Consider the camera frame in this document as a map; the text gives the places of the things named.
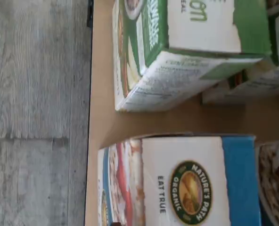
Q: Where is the blue and white oatmeal box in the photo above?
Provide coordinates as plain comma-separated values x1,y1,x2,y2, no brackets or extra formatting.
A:
254,141,279,226
97,134,263,226

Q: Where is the brown shelf board with boxes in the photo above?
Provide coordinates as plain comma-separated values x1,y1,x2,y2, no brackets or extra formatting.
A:
84,0,279,226

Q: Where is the green apple cinnamon oatmeal box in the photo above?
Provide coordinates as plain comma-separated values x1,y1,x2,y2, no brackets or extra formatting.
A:
115,0,276,113
202,0,279,105

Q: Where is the black metal shelf frame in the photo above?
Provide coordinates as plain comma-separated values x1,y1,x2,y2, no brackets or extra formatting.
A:
85,0,95,113

